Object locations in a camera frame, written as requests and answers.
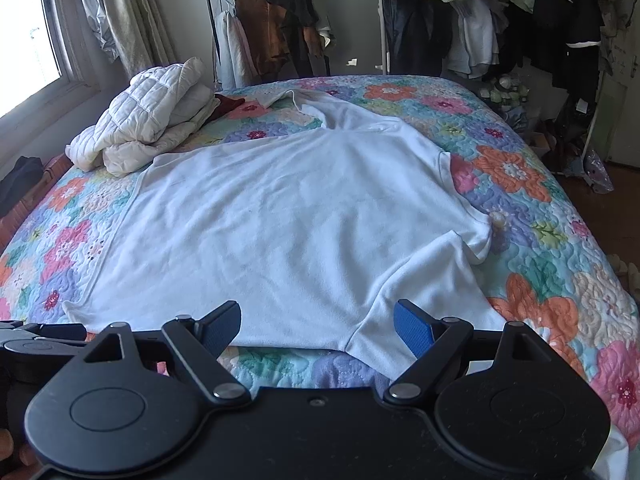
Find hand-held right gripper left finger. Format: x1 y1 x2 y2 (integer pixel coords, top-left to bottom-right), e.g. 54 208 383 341
82 300 253 408

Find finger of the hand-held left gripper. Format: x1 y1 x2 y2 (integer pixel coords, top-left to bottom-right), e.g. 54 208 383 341
35 323 90 343

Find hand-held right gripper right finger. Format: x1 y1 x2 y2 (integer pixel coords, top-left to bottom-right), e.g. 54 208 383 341
382 299 546 406

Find white t-shirt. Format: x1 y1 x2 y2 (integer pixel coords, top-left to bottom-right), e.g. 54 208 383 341
62 89 511 368

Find white hanging clothes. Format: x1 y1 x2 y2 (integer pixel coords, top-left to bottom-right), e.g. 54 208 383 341
445 0 501 81

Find person's left hand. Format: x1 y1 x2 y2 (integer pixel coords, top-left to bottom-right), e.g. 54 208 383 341
0 427 32 468

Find floral quilted bedspread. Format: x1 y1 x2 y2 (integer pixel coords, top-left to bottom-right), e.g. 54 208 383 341
0 75 640 480

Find cardboard box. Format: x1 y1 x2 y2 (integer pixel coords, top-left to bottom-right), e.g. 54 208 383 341
527 130 553 158

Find beige fluffy slipper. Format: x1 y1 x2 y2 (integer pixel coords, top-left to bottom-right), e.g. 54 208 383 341
612 254 640 301

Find dark red cloth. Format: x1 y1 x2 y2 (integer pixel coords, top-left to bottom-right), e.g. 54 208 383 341
205 92 246 123

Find folded white quilted duvet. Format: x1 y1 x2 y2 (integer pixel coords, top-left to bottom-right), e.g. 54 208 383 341
65 56 222 177

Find clear plastic bag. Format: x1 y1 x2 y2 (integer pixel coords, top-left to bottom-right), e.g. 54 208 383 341
582 147 615 195

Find pile of pale green plush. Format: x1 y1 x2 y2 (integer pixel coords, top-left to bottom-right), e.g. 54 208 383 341
477 74 531 111

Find white hanging garment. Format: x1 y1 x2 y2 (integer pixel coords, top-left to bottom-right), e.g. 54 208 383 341
215 7 258 91

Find window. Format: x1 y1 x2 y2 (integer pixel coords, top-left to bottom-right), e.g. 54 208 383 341
0 0 63 111

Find white cabinet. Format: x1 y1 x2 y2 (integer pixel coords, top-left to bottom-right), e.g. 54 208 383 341
590 25 640 166

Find brown hanging garment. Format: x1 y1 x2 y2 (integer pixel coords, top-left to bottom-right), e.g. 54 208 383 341
235 0 293 78

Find silver grey curtain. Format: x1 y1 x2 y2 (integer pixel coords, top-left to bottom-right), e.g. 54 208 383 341
69 0 121 61

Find beige patterned curtain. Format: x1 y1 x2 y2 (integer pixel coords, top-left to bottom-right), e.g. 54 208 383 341
95 0 177 67

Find black jacket with white trim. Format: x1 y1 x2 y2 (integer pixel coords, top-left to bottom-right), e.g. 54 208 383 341
530 0 606 106

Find pale patterned hanging garment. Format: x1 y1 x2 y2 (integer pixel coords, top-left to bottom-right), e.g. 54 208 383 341
597 0 640 76

